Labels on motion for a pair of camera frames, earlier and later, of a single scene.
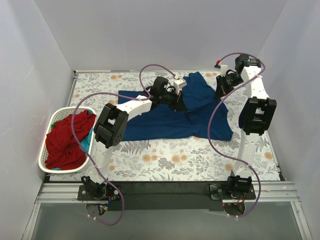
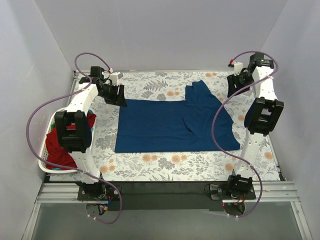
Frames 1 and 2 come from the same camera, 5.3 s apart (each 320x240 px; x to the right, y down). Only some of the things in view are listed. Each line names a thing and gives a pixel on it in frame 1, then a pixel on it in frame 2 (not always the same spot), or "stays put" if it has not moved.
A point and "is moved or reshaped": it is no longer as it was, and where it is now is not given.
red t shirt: x=63 y=151 stays put
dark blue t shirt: x=205 y=118 is moved or reshaped
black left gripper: x=180 y=103 to x=111 y=93
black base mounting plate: x=165 y=196 stays put
